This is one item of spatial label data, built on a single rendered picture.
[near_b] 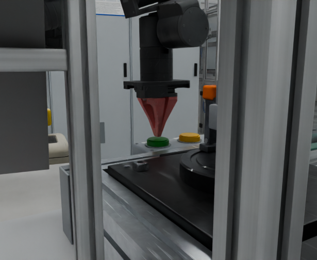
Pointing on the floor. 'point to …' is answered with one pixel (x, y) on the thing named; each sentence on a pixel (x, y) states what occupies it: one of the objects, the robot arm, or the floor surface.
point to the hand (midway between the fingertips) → (157, 131)
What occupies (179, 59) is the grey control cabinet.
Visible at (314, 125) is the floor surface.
